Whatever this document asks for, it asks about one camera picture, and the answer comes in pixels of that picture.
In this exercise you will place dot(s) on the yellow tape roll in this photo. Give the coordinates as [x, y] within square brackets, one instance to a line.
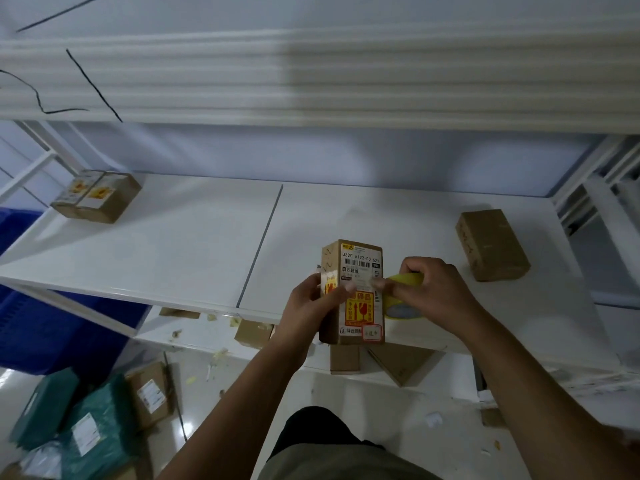
[405, 279]

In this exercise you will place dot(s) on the white paper scrap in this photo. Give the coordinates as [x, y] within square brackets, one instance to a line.
[434, 420]

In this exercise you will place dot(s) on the person's left hand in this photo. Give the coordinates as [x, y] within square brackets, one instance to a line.
[302, 319]

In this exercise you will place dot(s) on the person's right hand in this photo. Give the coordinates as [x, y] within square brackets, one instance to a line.
[440, 294]

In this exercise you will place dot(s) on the white metal shelving rack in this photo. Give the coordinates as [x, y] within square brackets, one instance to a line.
[175, 244]

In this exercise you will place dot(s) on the white plastic bag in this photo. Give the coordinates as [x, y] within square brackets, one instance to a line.
[42, 462]

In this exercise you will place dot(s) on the cardboard box with white label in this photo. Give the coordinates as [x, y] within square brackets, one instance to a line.
[357, 259]

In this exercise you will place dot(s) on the floor cardboard parcel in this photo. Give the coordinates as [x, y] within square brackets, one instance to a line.
[150, 394]

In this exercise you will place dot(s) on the person's olive shirt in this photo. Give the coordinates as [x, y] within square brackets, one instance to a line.
[340, 464]

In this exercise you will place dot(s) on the person's dark trousers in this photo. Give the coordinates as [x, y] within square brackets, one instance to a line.
[315, 429]

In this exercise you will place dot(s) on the plain brown cardboard box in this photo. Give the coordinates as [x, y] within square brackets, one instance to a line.
[495, 244]

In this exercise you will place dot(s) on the labelled box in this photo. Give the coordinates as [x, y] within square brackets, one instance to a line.
[115, 199]

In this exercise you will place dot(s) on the person's left forearm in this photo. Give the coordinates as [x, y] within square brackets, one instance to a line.
[230, 419]

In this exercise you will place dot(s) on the blue plastic crate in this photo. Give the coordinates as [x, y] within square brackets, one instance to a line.
[50, 334]

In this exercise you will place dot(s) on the person's right forearm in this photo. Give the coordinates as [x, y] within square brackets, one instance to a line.
[550, 404]

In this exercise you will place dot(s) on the green plastic mailer package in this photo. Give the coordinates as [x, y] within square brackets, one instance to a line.
[45, 409]
[105, 429]

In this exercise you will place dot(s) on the cardboard box with printed label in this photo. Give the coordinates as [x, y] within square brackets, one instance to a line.
[67, 197]

